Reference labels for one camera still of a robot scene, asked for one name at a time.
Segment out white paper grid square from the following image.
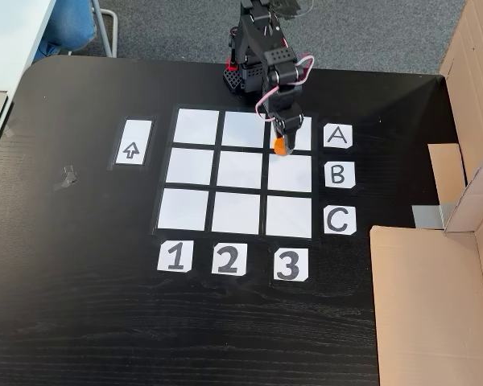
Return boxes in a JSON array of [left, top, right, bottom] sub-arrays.
[[211, 191, 262, 234], [157, 188, 209, 231], [217, 150, 264, 189], [270, 115, 313, 151], [172, 108, 220, 145], [265, 195, 313, 237], [267, 154, 313, 192], [221, 110, 266, 148], [166, 147, 215, 186]]

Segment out paper sheet letter A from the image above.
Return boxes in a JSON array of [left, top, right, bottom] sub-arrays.
[[323, 123, 353, 150]]

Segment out paper sheet letter B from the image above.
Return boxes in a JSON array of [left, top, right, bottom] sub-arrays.
[[324, 161, 356, 189]]

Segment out paper sheet letter C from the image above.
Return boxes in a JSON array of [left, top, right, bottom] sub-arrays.
[[324, 205, 357, 236]]

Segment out paper sheet number 3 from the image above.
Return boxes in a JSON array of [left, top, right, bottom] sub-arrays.
[[273, 248, 310, 282]]

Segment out paper sheet number 2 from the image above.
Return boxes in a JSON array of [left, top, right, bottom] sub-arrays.
[[211, 242, 249, 276]]

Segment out white arrow paper sheet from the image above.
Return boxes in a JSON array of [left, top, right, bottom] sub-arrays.
[[115, 119, 152, 166]]

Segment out paper sheet number 1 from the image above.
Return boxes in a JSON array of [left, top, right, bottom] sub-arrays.
[[157, 240, 193, 273]]

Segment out metal chair leg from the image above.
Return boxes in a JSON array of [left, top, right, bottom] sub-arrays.
[[89, 0, 118, 59]]

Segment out crumpled clear tape piece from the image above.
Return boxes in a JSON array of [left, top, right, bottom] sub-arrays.
[[54, 164, 79, 191]]

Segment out large brown cardboard screen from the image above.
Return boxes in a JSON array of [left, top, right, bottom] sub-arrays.
[[369, 0, 483, 386]]

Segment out person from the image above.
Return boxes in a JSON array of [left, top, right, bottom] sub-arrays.
[[37, 0, 98, 58]]

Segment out white desk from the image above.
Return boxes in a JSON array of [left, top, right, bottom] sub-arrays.
[[0, 0, 56, 174]]

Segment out white pink servo cable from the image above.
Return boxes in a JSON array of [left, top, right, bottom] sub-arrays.
[[254, 55, 316, 122]]

